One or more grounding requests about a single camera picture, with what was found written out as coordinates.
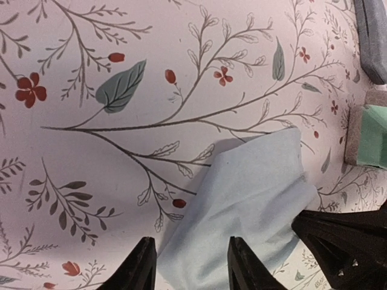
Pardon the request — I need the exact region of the blue-grey glasses case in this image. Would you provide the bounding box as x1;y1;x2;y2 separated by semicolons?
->
354;0;386;85

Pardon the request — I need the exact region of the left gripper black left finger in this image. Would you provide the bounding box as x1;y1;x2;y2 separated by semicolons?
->
101;237;157;290

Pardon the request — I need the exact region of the beige-grey glasses case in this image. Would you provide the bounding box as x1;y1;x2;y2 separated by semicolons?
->
344;90;386;170

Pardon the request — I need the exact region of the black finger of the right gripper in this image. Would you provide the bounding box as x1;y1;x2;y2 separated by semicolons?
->
291;207;386;289

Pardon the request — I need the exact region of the light blue cloth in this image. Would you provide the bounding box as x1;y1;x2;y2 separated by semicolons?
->
157;127;317;289

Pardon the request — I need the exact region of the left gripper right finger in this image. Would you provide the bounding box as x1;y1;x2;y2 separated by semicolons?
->
227;236;283;290

